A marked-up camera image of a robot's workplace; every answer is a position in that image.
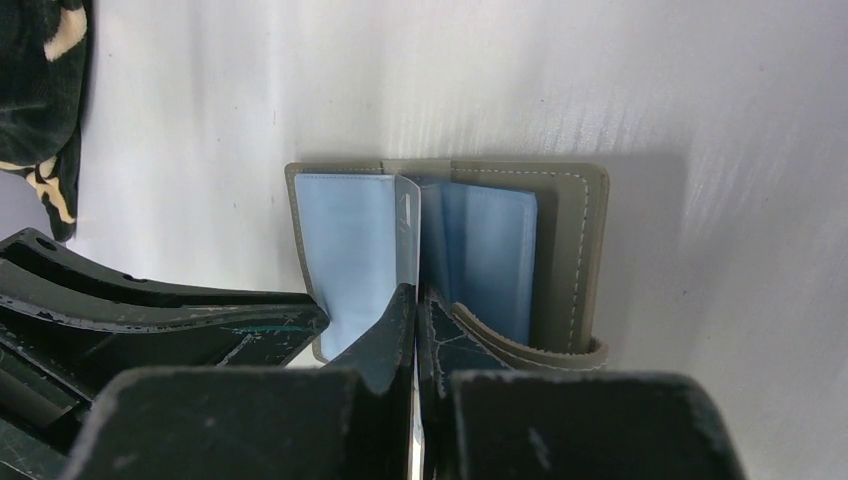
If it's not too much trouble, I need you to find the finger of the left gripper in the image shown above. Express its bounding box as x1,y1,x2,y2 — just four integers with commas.
1,228,328,479

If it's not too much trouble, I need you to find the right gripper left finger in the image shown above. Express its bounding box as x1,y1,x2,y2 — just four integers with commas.
62,284,416,479

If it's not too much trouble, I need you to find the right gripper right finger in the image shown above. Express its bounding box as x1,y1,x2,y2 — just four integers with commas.
417,298,745,479

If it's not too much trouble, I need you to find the grey leather card holder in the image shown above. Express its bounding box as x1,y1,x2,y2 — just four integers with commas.
285,159,609,371

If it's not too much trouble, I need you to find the black floral blanket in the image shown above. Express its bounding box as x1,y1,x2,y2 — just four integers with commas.
1,0,91,242

